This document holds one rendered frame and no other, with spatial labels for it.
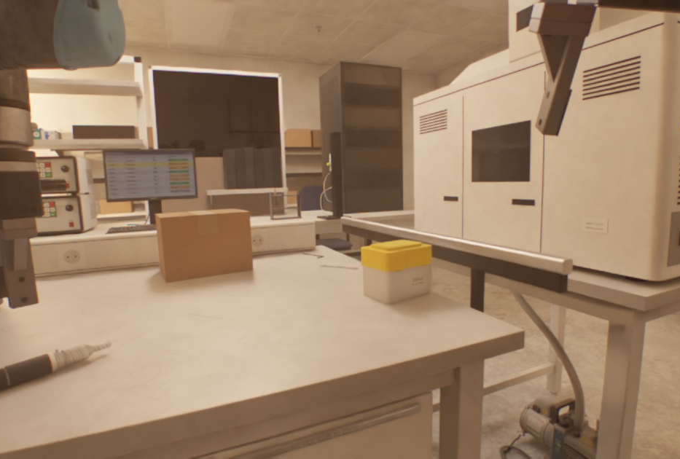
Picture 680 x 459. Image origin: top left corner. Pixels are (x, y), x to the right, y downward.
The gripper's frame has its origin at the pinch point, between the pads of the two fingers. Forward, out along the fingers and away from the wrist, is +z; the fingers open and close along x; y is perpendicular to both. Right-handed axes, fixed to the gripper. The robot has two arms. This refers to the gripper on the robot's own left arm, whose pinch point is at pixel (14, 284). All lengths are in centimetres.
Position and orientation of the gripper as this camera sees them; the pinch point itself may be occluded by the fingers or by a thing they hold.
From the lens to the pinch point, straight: 58.6
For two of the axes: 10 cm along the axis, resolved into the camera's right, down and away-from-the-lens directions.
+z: 0.3, 9.9, 1.3
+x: -8.1, -0.5, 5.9
